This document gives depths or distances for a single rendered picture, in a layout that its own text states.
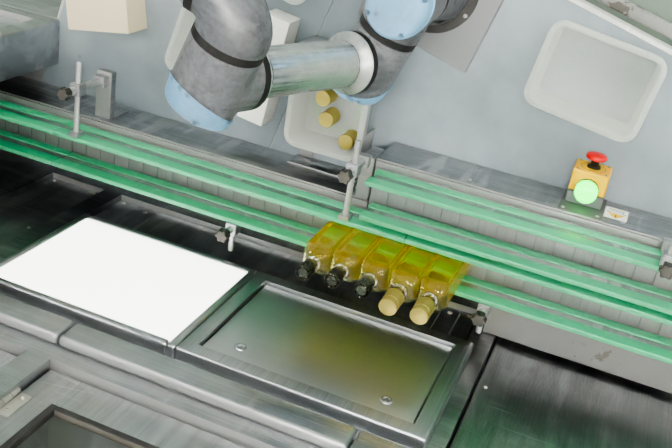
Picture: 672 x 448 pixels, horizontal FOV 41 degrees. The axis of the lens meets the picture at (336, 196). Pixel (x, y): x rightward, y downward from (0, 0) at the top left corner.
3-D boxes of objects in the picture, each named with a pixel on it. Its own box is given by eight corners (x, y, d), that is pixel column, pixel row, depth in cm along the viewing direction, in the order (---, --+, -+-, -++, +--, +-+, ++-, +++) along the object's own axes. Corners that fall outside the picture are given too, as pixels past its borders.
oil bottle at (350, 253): (362, 238, 188) (324, 279, 169) (367, 214, 186) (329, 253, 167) (387, 246, 186) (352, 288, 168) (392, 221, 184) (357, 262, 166)
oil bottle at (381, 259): (388, 246, 186) (353, 289, 168) (393, 222, 184) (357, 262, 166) (414, 254, 185) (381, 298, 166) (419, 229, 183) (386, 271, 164)
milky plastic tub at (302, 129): (297, 132, 200) (281, 143, 192) (312, 34, 191) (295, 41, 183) (370, 153, 195) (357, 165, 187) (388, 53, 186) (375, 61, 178)
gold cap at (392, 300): (385, 286, 162) (377, 297, 158) (404, 289, 161) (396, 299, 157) (385, 304, 163) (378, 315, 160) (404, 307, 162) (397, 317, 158)
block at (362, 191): (362, 185, 191) (351, 196, 185) (369, 144, 188) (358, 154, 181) (378, 190, 190) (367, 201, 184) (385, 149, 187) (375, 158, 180)
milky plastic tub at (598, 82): (561, 9, 172) (554, 15, 165) (674, 53, 167) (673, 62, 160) (526, 91, 180) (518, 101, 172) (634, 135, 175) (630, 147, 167)
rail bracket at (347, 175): (350, 204, 186) (327, 226, 175) (363, 128, 179) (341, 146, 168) (363, 208, 185) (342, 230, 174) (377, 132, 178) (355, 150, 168)
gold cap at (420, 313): (425, 318, 161) (418, 329, 157) (412, 303, 161) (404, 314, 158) (439, 307, 160) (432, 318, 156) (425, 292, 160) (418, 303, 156)
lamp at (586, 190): (572, 197, 174) (570, 202, 172) (578, 175, 173) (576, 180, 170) (595, 203, 173) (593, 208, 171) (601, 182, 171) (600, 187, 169)
